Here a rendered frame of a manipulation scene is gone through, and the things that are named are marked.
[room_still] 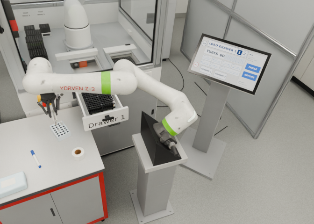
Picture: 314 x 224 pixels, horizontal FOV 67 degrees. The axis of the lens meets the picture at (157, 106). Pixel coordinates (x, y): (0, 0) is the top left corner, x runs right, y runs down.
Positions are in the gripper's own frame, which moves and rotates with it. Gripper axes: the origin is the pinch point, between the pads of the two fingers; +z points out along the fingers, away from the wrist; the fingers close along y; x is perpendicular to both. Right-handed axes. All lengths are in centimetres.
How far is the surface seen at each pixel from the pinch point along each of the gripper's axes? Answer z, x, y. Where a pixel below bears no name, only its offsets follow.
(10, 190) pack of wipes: 9.5, 28.1, 35.4
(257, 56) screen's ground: -27, 52, -129
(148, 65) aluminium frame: -10, -2, -76
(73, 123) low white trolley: 13.2, -0.4, -10.9
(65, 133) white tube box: 9.4, 9.1, -1.9
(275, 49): -9, 39, -194
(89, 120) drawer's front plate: -1.1, 16.9, -15.5
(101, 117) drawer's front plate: -1.5, 18.6, -22.2
